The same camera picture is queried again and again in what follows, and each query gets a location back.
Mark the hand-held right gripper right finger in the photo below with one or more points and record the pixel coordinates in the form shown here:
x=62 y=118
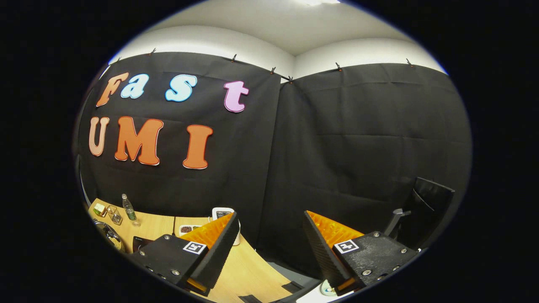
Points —
x=324 y=252

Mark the white divided plate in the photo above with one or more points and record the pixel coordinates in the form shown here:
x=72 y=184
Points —
x=187 y=229

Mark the clear plastic bottle green label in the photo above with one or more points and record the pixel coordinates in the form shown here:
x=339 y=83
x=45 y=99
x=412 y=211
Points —
x=129 y=212

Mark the white toaster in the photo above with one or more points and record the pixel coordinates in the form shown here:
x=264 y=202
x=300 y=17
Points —
x=221 y=211

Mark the black office chair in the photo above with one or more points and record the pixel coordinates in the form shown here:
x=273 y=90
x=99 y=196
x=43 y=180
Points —
x=429 y=202

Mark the ceiling light panel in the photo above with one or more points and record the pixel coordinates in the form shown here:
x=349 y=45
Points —
x=318 y=2

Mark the black induction cooktop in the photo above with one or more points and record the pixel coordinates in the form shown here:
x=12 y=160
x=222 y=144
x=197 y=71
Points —
x=141 y=243

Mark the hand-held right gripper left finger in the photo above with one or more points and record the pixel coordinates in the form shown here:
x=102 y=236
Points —
x=219 y=252

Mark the sandwich with lettuce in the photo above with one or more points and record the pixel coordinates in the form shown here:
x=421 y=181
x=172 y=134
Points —
x=100 y=210

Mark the row of black cloth clips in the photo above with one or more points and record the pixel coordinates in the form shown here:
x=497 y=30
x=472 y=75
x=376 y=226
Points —
x=233 y=57

